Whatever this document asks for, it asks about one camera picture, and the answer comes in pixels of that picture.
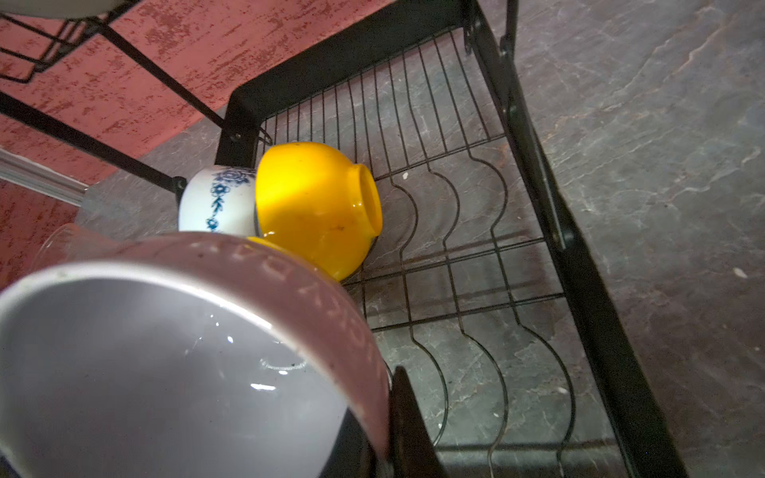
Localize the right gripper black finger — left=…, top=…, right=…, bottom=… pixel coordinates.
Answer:
left=390, top=366, right=447, bottom=478

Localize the yellow bowl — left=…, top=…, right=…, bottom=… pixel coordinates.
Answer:
left=255, top=141, right=384, bottom=281

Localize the lavender white bowl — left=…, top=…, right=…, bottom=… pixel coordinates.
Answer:
left=1, top=233, right=390, bottom=477

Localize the blue floral white bowl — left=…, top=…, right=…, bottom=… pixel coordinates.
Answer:
left=177, top=165, right=259, bottom=237

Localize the pink drinking glass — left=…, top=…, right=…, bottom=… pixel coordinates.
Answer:
left=29, top=223, right=118, bottom=273

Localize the white plate blue rim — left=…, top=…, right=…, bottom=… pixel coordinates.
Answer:
left=0, top=0, right=123, bottom=19

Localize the black wire dish rack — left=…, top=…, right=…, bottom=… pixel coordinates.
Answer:
left=1, top=1, right=687, bottom=477

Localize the aluminium corner post left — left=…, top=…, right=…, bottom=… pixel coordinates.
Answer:
left=1, top=149, right=89, bottom=207

